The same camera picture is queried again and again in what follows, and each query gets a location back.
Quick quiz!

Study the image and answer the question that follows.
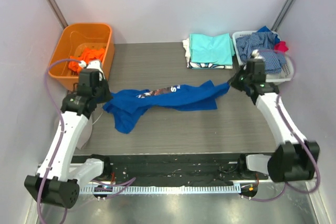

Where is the blue t shirt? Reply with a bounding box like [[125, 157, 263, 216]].
[[103, 80, 230, 134]]

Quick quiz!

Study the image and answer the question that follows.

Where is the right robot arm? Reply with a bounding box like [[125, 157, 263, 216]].
[[229, 59, 320, 183]]

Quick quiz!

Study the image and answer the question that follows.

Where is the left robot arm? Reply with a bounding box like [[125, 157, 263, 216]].
[[24, 69, 112, 209]]

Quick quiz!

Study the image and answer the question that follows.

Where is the orange t shirt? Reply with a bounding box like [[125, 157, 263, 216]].
[[68, 48, 105, 73]]

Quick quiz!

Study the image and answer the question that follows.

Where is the white plastic laundry basket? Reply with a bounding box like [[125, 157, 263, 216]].
[[232, 31, 295, 85]]

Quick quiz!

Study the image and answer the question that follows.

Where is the blue checkered shirt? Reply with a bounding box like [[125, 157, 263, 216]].
[[236, 31, 286, 74]]

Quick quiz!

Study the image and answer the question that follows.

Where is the red cloth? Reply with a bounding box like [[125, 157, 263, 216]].
[[274, 41, 289, 53]]

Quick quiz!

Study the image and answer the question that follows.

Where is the folded teal t shirt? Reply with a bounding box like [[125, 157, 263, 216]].
[[189, 33, 235, 66]]

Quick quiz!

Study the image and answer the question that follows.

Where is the grey cap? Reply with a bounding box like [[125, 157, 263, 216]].
[[76, 117, 93, 150]]

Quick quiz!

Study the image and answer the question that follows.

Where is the orange plastic tub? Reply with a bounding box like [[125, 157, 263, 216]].
[[49, 23, 114, 91]]

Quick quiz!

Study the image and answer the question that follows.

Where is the blue cloth in basket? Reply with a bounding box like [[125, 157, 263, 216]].
[[257, 26, 281, 45]]

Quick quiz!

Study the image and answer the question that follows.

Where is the folded white printed t shirt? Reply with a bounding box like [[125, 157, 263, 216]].
[[182, 39, 233, 69]]

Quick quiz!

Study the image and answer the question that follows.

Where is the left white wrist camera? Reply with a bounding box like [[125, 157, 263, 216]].
[[78, 60, 105, 81]]

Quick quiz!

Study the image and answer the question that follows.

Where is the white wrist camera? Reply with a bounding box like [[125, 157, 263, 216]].
[[78, 60, 105, 81], [251, 49, 264, 60]]

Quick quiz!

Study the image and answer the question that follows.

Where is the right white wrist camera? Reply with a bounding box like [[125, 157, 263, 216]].
[[251, 49, 264, 60]]

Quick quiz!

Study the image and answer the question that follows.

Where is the right aluminium corner post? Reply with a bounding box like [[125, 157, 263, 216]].
[[270, 0, 312, 32]]

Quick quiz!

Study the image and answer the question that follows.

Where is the slotted white cable duct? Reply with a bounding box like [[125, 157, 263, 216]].
[[80, 184, 241, 195]]

